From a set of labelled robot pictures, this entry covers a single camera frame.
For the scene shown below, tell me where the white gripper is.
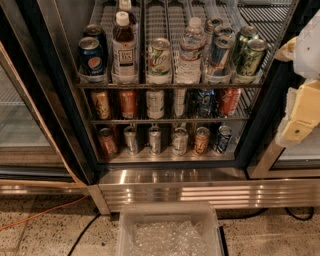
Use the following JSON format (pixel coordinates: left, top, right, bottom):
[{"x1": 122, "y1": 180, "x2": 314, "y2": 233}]
[{"x1": 273, "y1": 35, "x2": 320, "y2": 148}]

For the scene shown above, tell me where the brown iced tea bottle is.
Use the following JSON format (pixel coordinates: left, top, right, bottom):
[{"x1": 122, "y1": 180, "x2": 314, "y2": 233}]
[{"x1": 112, "y1": 11, "x2": 138, "y2": 84}]

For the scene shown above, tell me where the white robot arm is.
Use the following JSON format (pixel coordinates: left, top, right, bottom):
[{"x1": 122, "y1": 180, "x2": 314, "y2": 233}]
[{"x1": 275, "y1": 10, "x2": 320, "y2": 147}]

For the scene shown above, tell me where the red can middle shelf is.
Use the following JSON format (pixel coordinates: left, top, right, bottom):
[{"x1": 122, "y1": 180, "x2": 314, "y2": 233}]
[{"x1": 218, "y1": 88, "x2": 241, "y2": 116}]

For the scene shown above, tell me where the blue can middle shelf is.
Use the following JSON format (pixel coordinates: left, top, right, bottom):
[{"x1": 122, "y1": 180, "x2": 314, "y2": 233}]
[{"x1": 192, "y1": 89, "x2": 215, "y2": 118}]

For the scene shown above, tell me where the tan can bottom shelf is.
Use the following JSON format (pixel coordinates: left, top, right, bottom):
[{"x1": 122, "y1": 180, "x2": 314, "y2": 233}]
[{"x1": 193, "y1": 127, "x2": 210, "y2": 155}]

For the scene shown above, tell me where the tan can shelf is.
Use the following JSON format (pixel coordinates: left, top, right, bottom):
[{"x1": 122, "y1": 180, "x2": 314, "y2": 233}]
[
  {"x1": 91, "y1": 91, "x2": 111, "y2": 120},
  {"x1": 193, "y1": 127, "x2": 210, "y2": 155}
]

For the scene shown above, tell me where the clear water bottle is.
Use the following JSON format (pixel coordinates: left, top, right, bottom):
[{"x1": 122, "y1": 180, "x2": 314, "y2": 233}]
[{"x1": 175, "y1": 17, "x2": 206, "y2": 84}]

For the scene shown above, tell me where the silver can middle shelf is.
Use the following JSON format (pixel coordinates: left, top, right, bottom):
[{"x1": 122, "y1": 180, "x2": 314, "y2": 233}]
[{"x1": 173, "y1": 88, "x2": 187, "y2": 117}]

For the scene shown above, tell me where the silver can shelf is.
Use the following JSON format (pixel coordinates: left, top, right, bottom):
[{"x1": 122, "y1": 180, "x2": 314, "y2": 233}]
[
  {"x1": 173, "y1": 88, "x2": 187, "y2": 117},
  {"x1": 124, "y1": 126, "x2": 139, "y2": 155}
]

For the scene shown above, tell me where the grey can bottom shelf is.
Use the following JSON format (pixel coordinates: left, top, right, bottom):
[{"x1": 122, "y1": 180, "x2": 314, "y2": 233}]
[{"x1": 172, "y1": 127, "x2": 188, "y2": 156}]

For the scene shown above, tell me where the white can middle shelf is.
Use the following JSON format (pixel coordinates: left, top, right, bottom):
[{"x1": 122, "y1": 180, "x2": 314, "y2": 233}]
[{"x1": 146, "y1": 90, "x2": 164, "y2": 119}]

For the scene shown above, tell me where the stainless fridge cabinet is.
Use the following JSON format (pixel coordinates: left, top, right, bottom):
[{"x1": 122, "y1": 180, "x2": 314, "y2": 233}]
[{"x1": 0, "y1": 0, "x2": 320, "y2": 214}]

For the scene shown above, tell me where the orange can middle shelf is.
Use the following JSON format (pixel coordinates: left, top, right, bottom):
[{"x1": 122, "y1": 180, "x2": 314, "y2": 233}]
[{"x1": 119, "y1": 90, "x2": 137, "y2": 119}]

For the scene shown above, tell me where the orange can shelf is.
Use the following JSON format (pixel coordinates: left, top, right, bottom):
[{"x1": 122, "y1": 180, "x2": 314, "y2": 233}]
[
  {"x1": 119, "y1": 90, "x2": 137, "y2": 119},
  {"x1": 98, "y1": 128, "x2": 118, "y2": 156}
]

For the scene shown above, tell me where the silver can bottom shelf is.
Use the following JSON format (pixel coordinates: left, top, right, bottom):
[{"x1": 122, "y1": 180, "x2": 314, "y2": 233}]
[{"x1": 124, "y1": 126, "x2": 139, "y2": 155}]

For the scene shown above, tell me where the rear iced tea bottle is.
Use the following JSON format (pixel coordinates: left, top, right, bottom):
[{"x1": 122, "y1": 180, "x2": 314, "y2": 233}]
[{"x1": 119, "y1": 0, "x2": 138, "y2": 38}]

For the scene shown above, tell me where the tan can middle shelf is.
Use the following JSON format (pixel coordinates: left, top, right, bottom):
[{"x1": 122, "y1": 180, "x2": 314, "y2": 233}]
[{"x1": 91, "y1": 91, "x2": 111, "y2": 120}]

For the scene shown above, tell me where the orange can bottom shelf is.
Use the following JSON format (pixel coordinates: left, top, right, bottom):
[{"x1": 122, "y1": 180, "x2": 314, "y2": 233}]
[{"x1": 98, "y1": 128, "x2": 118, "y2": 156}]

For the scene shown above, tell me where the glass fridge door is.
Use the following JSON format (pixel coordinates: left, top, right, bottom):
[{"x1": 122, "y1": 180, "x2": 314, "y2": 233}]
[{"x1": 0, "y1": 43, "x2": 86, "y2": 194}]

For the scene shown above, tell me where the front green can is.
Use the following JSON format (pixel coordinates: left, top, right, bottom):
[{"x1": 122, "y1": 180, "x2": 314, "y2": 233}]
[{"x1": 233, "y1": 39, "x2": 268, "y2": 84}]

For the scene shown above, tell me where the rear green can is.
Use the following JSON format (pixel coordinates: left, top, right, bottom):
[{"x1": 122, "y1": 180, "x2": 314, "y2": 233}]
[{"x1": 232, "y1": 25, "x2": 259, "y2": 65}]

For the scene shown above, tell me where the front blue silver can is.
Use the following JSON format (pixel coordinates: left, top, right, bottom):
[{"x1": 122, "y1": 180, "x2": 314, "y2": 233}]
[{"x1": 205, "y1": 36, "x2": 234, "y2": 79}]

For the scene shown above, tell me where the blue silver can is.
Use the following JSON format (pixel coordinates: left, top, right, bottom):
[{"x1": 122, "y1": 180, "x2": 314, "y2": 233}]
[
  {"x1": 213, "y1": 25, "x2": 233, "y2": 40},
  {"x1": 205, "y1": 36, "x2": 234, "y2": 79}
]

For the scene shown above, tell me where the blue white can bottom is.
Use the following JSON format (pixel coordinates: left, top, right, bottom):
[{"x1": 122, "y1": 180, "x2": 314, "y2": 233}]
[{"x1": 213, "y1": 125, "x2": 232, "y2": 154}]

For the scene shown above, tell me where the middle blue silver can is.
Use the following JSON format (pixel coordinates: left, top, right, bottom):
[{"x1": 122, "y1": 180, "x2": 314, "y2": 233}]
[{"x1": 213, "y1": 25, "x2": 233, "y2": 40}]

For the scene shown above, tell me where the rear silver can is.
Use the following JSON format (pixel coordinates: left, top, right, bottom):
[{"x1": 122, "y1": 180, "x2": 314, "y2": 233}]
[{"x1": 204, "y1": 17, "x2": 223, "y2": 44}]

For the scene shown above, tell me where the green white 7up can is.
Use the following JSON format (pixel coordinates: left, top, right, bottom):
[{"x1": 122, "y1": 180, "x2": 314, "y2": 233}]
[{"x1": 147, "y1": 38, "x2": 171, "y2": 84}]

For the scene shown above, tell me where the front blue Pepsi can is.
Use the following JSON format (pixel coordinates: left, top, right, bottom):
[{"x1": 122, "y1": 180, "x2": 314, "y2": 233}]
[{"x1": 78, "y1": 37, "x2": 105, "y2": 78}]

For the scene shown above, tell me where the clear plastic bin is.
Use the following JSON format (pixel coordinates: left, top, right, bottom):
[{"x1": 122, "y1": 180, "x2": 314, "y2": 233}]
[{"x1": 115, "y1": 202, "x2": 225, "y2": 256}]

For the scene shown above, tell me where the rear dark Pepsi can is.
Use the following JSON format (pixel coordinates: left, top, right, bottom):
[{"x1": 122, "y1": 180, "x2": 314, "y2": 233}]
[{"x1": 83, "y1": 24, "x2": 108, "y2": 62}]

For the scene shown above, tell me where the black cable right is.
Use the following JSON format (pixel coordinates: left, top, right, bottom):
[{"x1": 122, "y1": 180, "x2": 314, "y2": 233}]
[{"x1": 217, "y1": 206, "x2": 315, "y2": 222}]

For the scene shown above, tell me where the black cable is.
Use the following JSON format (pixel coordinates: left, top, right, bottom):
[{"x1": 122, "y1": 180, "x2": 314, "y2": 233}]
[
  {"x1": 66, "y1": 213, "x2": 102, "y2": 256},
  {"x1": 217, "y1": 206, "x2": 315, "y2": 222}
]

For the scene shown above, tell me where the orange cable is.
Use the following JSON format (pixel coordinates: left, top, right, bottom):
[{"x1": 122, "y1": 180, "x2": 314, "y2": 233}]
[{"x1": 0, "y1": 194, "x2": 90, "y2": 232}]

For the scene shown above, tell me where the black cable left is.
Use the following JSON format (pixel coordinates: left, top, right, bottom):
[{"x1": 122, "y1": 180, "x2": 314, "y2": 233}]
[{"x1": 66, "y1": 213, "x2": 102, "y2": 256}]

